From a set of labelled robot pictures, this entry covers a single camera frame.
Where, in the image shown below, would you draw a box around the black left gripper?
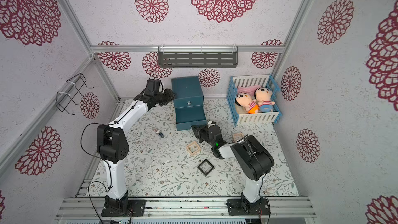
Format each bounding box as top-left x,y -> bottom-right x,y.
155,88 -> 178,107

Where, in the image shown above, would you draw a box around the teal three-drawer cabinet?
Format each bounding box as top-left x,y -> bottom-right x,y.
172,76 -> 207,131

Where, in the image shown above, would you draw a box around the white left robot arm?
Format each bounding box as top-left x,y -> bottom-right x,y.
93,79 -> 176,223

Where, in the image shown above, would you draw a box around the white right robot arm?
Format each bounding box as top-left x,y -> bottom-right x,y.
191,121 -> 275,217

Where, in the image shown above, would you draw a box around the small beige brooch box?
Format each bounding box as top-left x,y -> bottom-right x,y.
186,141 -> 202,156

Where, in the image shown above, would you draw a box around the beige brooch box right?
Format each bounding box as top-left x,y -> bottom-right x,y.
232,133 -> 244,142

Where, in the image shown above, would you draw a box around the black brooch box centre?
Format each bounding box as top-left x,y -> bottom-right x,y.
197,159 -> 215,177

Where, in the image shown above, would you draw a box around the plush doll orange shorts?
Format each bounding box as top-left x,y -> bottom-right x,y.
235,93 -> 260,114

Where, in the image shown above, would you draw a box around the pink crib blanket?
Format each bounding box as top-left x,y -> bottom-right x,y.
236,85 -> 262,96

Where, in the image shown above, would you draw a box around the plush doll blue shorts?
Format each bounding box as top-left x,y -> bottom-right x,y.
254,88 -> 275,113

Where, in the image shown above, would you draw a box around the blue white toy crib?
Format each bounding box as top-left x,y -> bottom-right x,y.
227,75 -> 282,126

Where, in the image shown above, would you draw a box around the grey wall shelf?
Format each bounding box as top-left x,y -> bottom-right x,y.
158,46 -> 238,68

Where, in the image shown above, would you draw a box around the black wire wall rack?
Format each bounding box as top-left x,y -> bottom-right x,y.
55,73 -> 93,115

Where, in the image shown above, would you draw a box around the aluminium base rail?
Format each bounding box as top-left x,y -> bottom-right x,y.
54,191 -> 317,224

